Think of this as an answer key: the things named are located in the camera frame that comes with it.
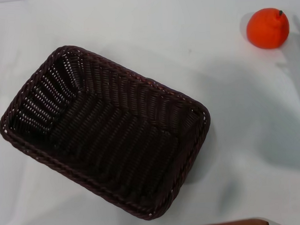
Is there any dark brown woven basket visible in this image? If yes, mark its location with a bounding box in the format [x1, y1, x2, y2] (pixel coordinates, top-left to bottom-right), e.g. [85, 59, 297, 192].
[0, 40, 215, 225]

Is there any white tablecloth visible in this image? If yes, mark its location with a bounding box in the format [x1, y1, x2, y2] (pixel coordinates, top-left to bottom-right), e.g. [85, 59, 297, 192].
[0, 0, 300, 225]

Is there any brown wooden edge piece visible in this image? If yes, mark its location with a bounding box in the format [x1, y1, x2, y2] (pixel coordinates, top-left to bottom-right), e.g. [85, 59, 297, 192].
[185, 218, 271, 225]

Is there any orange toy fruit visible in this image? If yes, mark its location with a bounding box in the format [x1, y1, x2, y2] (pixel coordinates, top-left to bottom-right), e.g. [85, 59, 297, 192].
[245, 7, 291, 50]

